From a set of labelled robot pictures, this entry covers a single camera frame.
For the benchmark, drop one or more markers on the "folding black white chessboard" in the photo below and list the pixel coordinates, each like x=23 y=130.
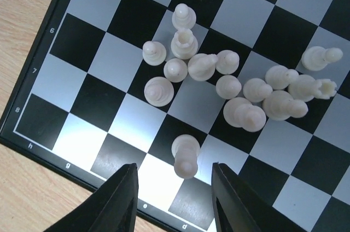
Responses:
x=78 y=107

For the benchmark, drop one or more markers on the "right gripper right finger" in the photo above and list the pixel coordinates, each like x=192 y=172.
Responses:
x=237 y=207

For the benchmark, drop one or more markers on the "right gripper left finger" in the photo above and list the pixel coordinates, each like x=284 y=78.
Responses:
x=112 y=207

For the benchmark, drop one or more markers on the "white pawn alone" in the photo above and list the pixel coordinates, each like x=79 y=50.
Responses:
x=185 y=150

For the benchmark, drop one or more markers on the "pile of white chess pieces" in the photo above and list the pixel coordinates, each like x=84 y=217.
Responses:
x=232 y=78

